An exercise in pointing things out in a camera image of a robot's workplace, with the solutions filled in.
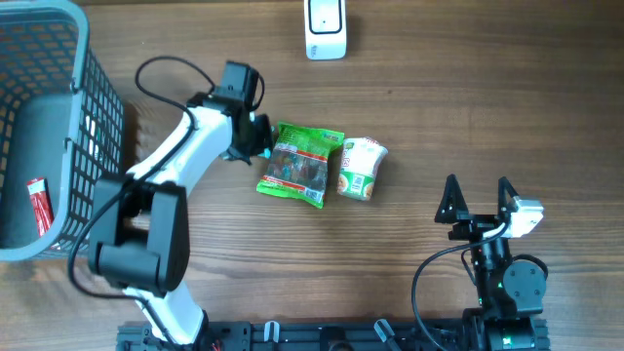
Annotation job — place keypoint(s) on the green snack bag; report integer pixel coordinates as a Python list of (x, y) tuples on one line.
[(299, 164)]

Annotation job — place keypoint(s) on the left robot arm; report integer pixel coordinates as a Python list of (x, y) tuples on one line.
[(139, 233)]

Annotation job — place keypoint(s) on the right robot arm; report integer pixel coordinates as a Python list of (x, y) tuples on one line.
[(510, 287)]

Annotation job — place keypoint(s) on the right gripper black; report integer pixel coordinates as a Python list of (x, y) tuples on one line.
[(473, 224)]

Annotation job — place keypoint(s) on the instant noodle cup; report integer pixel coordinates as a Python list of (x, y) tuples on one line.
[(360, 160)]

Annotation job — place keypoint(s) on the white barcode scanner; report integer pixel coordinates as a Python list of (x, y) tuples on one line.
[(325, 29)]

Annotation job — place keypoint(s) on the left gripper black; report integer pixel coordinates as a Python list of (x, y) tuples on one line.
[(265, 141)]

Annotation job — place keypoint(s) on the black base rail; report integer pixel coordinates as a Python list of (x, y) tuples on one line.
[(451, 334)]

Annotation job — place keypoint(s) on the grey plastic mesh basket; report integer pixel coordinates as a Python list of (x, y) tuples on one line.
[(61, 119)]

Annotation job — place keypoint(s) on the red stick packet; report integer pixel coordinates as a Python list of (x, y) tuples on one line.
[(41, 203)]

